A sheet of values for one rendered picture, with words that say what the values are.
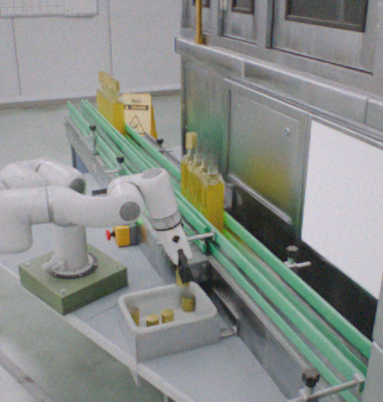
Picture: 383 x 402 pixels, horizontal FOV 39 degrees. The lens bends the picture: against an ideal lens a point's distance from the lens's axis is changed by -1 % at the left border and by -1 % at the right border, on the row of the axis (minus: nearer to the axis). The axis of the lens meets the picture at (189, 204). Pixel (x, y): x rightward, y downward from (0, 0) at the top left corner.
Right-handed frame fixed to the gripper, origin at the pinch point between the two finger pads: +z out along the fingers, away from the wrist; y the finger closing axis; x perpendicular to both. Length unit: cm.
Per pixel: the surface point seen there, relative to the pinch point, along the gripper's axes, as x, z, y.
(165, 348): 11.8, 12.3, -9.6
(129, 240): 6, 13, 51
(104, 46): -98, 44, 611
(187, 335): 5.6, 11.4, -9.5
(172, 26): -194, 48, 614
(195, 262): -5.9, 5.5, 9.8
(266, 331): -10.3, 8.8, -23.1
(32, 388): 58, 58, 55
